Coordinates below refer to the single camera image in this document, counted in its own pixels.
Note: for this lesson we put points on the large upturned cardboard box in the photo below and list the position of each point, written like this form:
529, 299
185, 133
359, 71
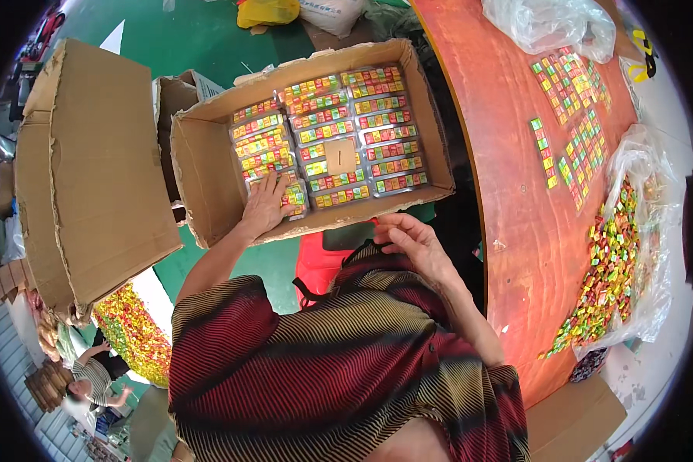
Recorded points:
101, 173

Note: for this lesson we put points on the person's right hand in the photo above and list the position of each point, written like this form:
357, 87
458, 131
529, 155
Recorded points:
418, 245

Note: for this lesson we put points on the clear bag with loose candies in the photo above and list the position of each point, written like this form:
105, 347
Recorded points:
618, 260

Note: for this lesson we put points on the yellow and black tool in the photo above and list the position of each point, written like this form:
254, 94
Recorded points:
644, 55

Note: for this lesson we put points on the red plastic stool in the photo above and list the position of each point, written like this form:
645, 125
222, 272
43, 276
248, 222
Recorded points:
317, 263

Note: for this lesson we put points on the single clear-wrapped candy packet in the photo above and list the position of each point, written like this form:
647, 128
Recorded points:
296, 195

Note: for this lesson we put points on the person's right fingers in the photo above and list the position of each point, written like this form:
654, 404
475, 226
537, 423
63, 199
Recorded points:
392, 228

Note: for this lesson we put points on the white woven sack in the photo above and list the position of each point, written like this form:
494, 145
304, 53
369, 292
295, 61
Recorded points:
332, 14

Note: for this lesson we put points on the dark patterned pouch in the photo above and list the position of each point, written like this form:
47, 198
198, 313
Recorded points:
589, 365

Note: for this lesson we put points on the person's left hand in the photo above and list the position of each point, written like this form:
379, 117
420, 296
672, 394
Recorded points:
263, 211

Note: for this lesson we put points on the white paper scrap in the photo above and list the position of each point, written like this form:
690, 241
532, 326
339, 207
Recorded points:
114, 40

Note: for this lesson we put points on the heap of loose colourful candies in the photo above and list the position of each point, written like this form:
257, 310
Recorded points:
136, 335

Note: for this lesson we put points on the crumpled clear plastic bag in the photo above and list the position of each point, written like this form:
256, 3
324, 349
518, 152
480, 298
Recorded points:
548, 23

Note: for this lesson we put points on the flat cardboard sheet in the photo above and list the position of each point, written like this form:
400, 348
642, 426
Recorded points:
571, 421

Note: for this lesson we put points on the narrow block of candy strips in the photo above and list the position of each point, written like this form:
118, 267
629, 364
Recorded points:
583, 156

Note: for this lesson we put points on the brown wooden pallet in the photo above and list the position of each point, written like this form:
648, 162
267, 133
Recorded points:
49, 386

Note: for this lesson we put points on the rows of wrapped candy packs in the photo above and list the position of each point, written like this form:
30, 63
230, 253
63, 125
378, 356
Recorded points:
346, 115

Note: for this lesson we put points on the small cardboard square piece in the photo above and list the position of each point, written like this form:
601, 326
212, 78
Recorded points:
340, 156

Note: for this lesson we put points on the yellow plastic bag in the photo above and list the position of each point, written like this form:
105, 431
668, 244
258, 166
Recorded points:
267, 11

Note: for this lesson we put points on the person's body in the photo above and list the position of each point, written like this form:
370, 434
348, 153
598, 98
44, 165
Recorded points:
346, 369

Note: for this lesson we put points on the green plastic bag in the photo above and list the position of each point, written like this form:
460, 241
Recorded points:
390, 20

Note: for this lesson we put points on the lone candy strip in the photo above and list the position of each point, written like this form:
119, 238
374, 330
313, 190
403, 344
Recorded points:
543, 153

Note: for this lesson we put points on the red machine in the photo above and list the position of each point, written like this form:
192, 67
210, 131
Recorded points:
43, 34

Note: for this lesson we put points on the open shallow cardboard box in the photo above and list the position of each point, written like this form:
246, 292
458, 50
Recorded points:
208, 173

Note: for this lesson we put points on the wide block of candy strips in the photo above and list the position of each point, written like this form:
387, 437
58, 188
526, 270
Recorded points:
571, 84

